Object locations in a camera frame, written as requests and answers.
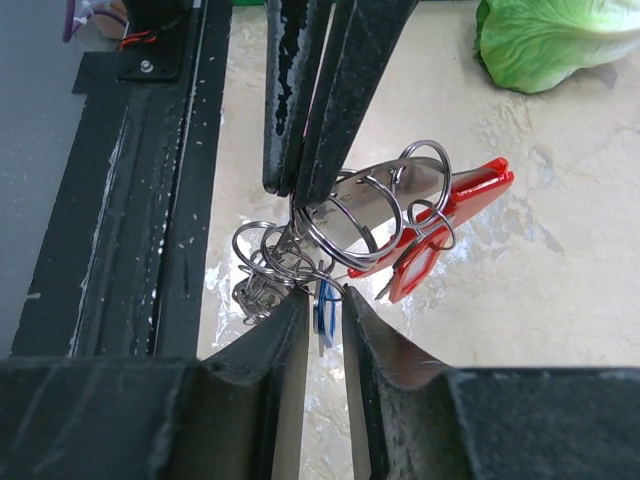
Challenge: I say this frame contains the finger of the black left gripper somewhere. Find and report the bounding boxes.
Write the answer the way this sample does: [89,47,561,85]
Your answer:
[262,1,350,196]
[293,0,418,207]

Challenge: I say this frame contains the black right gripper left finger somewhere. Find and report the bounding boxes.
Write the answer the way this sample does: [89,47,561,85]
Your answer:
[1,290,310,479]

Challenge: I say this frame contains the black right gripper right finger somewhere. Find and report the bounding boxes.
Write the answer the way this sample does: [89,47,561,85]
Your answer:
[342,287,639,479]

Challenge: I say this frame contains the key bunch with red carabiner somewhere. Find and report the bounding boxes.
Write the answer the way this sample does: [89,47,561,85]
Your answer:
[232,140,515,350]

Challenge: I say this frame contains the green lettuce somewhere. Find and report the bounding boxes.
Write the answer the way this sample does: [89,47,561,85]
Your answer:
[473,0,639,94]

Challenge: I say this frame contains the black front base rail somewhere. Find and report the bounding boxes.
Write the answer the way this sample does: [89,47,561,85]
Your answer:
[11,1,232,357]

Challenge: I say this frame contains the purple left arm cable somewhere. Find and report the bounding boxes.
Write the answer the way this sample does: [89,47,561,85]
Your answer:
[60,0,131,44]

